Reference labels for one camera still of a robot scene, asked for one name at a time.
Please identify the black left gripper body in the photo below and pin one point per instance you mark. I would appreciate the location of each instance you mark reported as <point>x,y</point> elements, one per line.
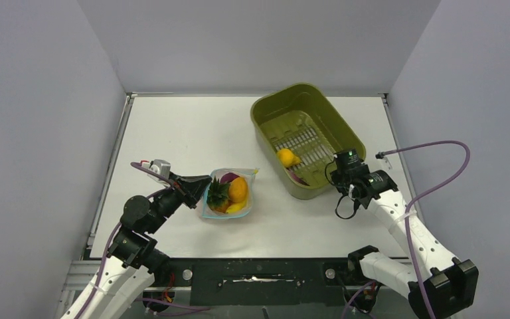
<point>181,188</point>

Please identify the purple red onion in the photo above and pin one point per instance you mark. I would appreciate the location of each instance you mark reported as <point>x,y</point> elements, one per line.
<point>228,178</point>

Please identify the orange toy pineapple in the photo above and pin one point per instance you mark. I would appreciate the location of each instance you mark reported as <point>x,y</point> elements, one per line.
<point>217,197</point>

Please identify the clear zip top bag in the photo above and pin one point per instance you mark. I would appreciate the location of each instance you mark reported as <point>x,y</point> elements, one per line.
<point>249,175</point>

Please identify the small orange toy fruit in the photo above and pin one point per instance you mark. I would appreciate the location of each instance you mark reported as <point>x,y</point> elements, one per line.
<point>238,190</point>

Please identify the yellow toy pear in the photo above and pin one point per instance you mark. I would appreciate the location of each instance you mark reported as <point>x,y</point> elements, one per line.
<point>287,158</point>

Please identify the small purple toy food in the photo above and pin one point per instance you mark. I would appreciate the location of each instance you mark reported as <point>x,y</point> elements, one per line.
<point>297,178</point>

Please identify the olive green plastic basket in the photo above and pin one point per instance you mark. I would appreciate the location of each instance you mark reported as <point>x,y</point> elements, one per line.
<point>302,119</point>

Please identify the yellow toy banana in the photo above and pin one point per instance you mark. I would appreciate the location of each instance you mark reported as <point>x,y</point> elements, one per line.
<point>236,208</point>

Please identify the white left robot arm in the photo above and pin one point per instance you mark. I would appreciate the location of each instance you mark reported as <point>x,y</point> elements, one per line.
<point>130,261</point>

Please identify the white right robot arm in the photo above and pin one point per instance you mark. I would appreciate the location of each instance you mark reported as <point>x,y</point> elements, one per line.
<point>437,284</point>

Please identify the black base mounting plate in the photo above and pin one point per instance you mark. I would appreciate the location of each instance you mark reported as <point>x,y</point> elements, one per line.
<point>257,282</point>

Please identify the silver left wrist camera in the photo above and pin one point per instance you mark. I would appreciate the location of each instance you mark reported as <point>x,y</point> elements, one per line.
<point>157,169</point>

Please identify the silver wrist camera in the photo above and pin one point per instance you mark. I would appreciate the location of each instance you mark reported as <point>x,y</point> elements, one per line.
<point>384,161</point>
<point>157,169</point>

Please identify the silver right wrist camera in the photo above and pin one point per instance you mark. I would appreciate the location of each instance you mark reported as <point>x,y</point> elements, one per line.
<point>384,161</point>

